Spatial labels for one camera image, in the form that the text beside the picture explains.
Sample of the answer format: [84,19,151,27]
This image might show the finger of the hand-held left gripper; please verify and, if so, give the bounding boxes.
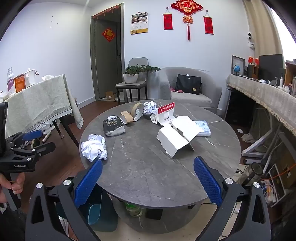
[6,130,43,149]
[11,142,56,160]

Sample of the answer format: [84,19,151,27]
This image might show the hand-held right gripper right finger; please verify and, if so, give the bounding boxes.
[193,156,271,241]

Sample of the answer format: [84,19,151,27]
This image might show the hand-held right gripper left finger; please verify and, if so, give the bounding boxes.
[25,159,103,241]

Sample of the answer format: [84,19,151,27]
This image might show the teal waste bin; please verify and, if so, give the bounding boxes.
[87,190,117,232]

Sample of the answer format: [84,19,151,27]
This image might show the white paper ball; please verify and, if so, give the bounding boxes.
[81,134,108,162]

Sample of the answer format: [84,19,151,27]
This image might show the blue white plastic bag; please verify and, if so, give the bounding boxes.
[194,120,211,137]

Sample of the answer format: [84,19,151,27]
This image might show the white moulded paper tray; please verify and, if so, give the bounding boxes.
[157,126,196,158]

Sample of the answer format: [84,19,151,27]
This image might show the black snack packet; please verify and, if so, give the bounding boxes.
[103,115,126,137]

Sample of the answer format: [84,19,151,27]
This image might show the small brown tape roll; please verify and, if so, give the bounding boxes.
[120,111,134,125]

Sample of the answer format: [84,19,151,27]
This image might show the red white packaging card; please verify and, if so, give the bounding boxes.
[150,102,175,126]

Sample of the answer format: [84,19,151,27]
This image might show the large brown tape roll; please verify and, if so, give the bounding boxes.
[131,102,145,121]

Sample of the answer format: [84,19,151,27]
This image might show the silver foil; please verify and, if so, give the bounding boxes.
[142,100,158,116]

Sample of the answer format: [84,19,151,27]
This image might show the person's left hand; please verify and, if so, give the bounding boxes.
[0,173,26,209]

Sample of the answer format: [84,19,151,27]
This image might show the dark wooden table leg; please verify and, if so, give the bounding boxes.
[52,115,80,149]

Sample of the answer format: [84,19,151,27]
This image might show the pale green tablecloth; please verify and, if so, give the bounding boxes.
[0,74,84,139]

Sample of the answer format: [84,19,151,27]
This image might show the stick vacuum cleaner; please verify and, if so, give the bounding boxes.
[240,160,273,186]

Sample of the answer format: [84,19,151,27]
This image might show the glass jar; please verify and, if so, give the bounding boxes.
[125,202,142,217]

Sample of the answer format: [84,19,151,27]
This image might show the orange box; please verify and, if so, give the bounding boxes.
[14,74,26,93]

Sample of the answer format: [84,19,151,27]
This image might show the white kettle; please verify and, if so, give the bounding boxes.
[24,68,36,88]

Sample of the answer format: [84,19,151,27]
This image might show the small black box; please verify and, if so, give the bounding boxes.
[145,207,162,220]

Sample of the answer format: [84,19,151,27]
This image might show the white power strip board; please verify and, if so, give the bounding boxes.
[264,163,287,207]

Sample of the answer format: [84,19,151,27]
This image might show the black bag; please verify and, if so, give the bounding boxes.
[175,74,202,95]

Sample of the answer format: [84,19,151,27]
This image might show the beige fringed cloth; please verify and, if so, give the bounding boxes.
[226,74,296,137]

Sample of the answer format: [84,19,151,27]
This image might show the grey armchair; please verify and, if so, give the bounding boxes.
[158,67,223,114]

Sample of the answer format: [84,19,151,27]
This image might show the grey door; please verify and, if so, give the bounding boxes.
[90,3,125,101]

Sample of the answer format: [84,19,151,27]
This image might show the potted green plant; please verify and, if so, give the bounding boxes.
[123,65,161,84]

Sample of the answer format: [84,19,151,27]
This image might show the dark wooden box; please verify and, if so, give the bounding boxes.
[246,64,259,79]

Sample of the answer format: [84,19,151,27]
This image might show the red diamond door decoration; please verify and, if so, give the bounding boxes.
[102,28,115,42]

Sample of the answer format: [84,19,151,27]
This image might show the grey dining chair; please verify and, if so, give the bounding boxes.
[115,57,148,105]

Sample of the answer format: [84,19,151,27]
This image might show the black monitor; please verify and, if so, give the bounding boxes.
[258,54,284,80]

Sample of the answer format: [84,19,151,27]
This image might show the wooden shelf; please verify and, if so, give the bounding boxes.
[284,60,296,93]

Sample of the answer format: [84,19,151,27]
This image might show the beige curtain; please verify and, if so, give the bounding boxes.
[245,0,284,70]

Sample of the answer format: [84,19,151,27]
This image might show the white desk frame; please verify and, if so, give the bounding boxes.
[242,125,278,160]

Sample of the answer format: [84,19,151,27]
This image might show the picture frame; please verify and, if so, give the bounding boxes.
[231,55,245,76]

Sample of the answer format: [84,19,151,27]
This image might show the white security camera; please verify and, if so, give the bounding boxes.
[247,31,255,49]

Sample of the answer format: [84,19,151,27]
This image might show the wall calendar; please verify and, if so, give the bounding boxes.
[131,12,149,35]

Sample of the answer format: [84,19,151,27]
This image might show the red wall scroll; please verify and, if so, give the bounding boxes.
[203,10,214,36]
[163,7,174,30]

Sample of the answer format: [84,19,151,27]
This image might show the red knot wall ornament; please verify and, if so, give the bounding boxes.
[171,0,203,41]

